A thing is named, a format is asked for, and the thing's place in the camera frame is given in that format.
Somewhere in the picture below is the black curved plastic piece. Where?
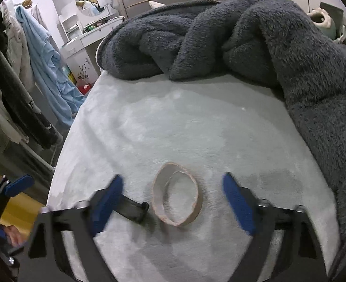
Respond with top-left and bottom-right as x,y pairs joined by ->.
115,195 -> 149,224

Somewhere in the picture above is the brown cardboard tape core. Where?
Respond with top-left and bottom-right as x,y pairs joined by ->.
151,162 -> 203,227

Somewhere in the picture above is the person's left hand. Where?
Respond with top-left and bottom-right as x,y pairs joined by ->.
0,225 -> 25,247

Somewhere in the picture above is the black hanging garment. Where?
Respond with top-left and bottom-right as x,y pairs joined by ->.
0,13 -> 63,149

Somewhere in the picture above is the grey-green bed mattress cover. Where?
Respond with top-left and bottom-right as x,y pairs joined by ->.
47,73 -> 339,281

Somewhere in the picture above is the light blue hanging garment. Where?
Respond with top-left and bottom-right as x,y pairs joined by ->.
15,6 -> 86,128

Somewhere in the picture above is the dark grey fleece blanket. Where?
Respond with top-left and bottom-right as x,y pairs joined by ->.
97,0 -> 346,240

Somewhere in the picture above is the white dressing table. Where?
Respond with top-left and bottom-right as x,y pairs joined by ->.
61,16 -> 125,86

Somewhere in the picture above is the white shark plush slipper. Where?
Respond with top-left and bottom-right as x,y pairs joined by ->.
307,8 -> 336,40

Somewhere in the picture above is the white clothes rack frame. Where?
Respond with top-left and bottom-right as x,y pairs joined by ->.
20,138 -> 63,174

